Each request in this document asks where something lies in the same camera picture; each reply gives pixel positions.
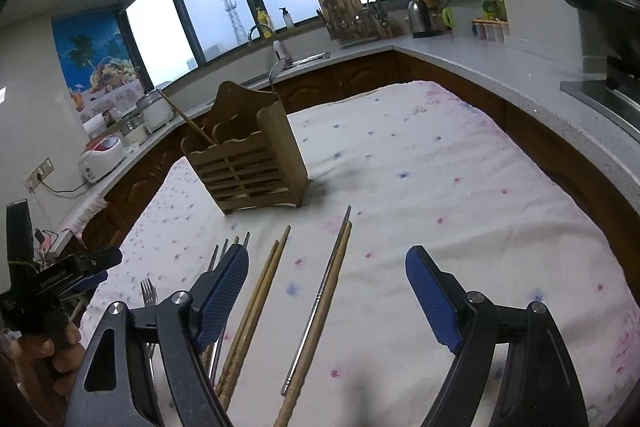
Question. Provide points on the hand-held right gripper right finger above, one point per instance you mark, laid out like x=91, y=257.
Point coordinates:
x=432, y=302

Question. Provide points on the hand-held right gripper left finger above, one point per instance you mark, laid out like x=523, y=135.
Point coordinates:
x=222, y=292

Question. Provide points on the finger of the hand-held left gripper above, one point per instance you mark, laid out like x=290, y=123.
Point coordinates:
x=90, y=281
x=102, y=258

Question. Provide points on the wooden chopstick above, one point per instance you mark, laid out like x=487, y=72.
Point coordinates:
x=187, y=117
x=281, y=414
x=265, y=292
x=255, y=297

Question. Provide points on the metal fork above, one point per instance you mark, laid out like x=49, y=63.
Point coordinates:
x=148, y=294
x=215, y=359

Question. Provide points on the metal knife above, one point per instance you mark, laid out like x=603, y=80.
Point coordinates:
x=315, y=307

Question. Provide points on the wooden utensil holder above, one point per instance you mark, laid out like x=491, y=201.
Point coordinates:
x=250, y=167

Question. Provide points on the person's left hand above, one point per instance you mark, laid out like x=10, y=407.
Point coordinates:
x=42, y=357

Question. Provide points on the white and red appliance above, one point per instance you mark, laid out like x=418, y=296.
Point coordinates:
x=102, y=159

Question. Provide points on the floral white tablecloth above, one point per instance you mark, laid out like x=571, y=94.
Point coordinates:
x=425, y=187

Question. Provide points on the small white pot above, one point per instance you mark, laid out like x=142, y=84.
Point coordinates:
x=134, y=132

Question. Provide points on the white rice cooker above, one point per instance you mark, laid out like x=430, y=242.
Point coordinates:
x=156, y=114

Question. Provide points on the steel sink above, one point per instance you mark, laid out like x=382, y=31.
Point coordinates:
x=310, y=57

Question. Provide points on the kitchen faucet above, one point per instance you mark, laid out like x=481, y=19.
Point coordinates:
x=260, y=29

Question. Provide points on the steel stove top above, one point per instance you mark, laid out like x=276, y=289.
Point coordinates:
x=600, y=89

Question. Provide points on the seasoning jar set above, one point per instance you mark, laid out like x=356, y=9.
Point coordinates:
x=490, y=32

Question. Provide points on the white pump bottle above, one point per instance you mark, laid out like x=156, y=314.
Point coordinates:
x=287, y=19

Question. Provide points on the lattice radio tower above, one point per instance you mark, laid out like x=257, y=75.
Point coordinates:
x=229, y=7

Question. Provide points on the green cup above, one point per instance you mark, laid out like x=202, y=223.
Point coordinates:
x=449, y=19

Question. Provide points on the utensil drying rack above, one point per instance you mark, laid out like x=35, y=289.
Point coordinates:
x=350, y=29

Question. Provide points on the steel electric kettle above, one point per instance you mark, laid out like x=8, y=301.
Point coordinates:
x=420, y=14

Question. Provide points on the yellow cap bottle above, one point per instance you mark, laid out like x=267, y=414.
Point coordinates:
x=489, y=7

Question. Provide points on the wall power socket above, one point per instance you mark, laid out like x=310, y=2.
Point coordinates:
x=39, y=174

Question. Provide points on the tropical fruit wall poster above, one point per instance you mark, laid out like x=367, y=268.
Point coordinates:
x=85, y=52

